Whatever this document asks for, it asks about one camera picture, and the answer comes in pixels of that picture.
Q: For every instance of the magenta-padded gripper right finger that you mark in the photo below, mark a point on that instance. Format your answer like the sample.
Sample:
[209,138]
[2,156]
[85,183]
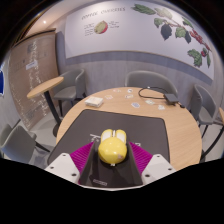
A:
[158,166]

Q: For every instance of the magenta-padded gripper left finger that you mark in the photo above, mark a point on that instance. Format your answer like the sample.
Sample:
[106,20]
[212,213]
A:
[61,166]

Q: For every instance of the yellow computer mouse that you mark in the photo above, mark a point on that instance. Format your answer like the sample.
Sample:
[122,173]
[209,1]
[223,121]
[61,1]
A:
[112,150]

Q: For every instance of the black mouse pad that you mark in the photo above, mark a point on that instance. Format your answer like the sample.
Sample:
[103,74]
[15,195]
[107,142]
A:
[100,123]

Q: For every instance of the grey upholstered chair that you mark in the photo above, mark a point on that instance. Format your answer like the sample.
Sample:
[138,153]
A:
[150,78]
[203,106]
[18,143]
[71,88]

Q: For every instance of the small white sachet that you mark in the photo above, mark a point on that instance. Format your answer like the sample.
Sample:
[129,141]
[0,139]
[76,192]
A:
[161,107]
[149,102]
[135,104]
[128,96]
[108,97]
[130,90]
[116,90]

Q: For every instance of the small black plug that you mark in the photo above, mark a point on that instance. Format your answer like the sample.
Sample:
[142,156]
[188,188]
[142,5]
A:
[181,105]

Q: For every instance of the black flat box device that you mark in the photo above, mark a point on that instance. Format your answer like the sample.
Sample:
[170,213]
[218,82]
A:
[171,98]

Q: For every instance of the small white box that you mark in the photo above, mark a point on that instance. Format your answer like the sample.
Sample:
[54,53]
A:
[93,101]

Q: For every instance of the round wooden side table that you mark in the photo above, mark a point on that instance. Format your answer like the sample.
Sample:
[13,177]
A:
[45,86]
[221,115]

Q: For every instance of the brown wall panel with writing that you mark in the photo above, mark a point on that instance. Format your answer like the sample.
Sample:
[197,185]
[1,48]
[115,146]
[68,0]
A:
[30,80]

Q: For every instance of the white wall mural panel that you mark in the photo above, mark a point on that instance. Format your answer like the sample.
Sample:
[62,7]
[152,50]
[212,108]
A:
[140,33]

